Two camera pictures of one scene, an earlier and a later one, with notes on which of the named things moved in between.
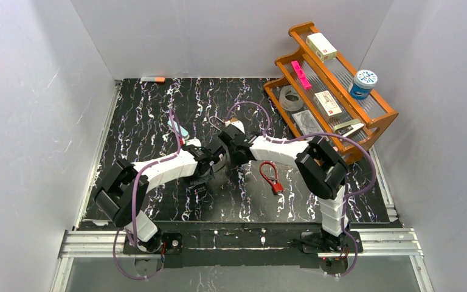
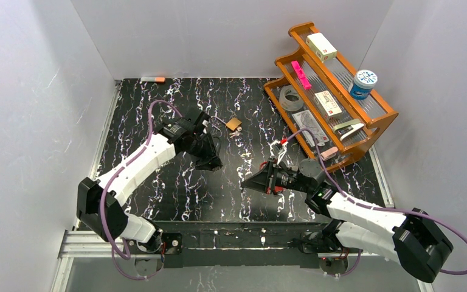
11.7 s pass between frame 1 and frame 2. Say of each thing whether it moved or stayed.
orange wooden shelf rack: stayed
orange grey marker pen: stayed
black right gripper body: moved
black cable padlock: moved
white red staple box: stayed
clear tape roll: stayed
